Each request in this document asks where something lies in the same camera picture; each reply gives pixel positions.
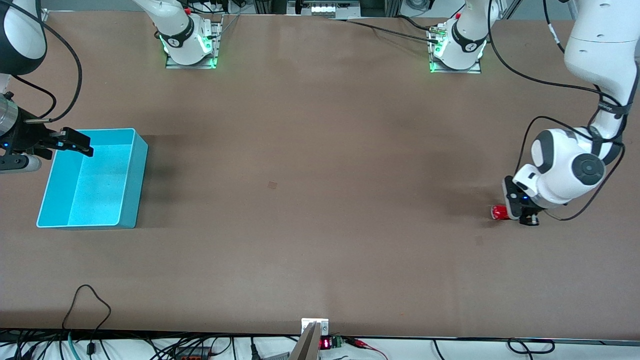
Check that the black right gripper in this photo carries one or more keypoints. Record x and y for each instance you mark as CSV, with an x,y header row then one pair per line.
x,y
28,138

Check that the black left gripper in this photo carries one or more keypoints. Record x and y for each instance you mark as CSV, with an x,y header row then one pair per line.
x,y
529,218

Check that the red beetle toy car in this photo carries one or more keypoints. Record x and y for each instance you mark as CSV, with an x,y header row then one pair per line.
x,y
499,213

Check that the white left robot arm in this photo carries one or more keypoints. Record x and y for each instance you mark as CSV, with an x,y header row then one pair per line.
x,y
560,165

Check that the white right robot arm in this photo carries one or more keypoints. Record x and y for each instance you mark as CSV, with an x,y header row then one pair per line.
x,y
172,20

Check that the blue plastic box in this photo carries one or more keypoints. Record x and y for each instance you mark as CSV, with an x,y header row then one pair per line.
x,y
100,190

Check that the red LED display module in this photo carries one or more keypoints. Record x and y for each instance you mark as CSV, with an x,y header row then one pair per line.
x,y
330,343

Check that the black equipment with lit panel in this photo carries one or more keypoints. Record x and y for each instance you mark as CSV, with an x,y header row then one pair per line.
x,y
325,7

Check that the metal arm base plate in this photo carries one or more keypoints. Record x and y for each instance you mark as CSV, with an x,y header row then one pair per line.
x,y
475,70
218,40

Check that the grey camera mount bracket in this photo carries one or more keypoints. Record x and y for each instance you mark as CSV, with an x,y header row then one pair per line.
x,y
310,345

